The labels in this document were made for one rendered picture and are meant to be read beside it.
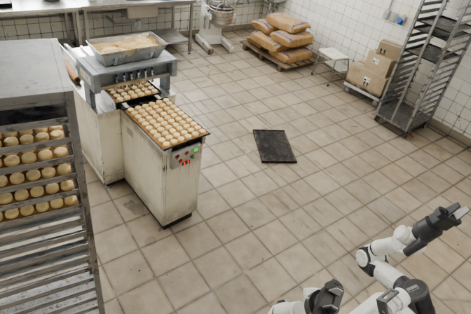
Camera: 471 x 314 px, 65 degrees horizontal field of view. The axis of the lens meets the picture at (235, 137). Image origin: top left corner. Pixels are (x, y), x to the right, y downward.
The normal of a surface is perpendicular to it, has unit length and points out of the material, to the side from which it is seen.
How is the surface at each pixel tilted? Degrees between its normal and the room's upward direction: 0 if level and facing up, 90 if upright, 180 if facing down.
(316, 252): 0
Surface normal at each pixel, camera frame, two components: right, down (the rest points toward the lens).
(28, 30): 0.57, 0.53
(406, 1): -0.81, 0.25
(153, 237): 0.13, -0.81
